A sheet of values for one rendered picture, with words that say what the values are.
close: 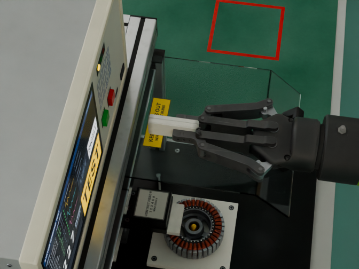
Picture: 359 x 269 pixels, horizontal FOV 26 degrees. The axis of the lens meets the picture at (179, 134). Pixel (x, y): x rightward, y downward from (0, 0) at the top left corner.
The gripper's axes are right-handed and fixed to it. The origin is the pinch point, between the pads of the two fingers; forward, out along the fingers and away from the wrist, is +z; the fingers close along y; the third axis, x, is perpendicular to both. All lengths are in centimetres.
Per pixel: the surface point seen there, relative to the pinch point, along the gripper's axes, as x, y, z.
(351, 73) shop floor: -117, 110, -41
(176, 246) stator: -36.4, -1.1, -0.3
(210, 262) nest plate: -39.8, -1.6, -6.6
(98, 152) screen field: -1.5, -4.9, 9.9
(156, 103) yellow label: -11.3, 11.7, 4.9
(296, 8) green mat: -43, 66, -17
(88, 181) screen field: -0.6, -10.2, 9.9
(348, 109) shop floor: -118, 95, -41
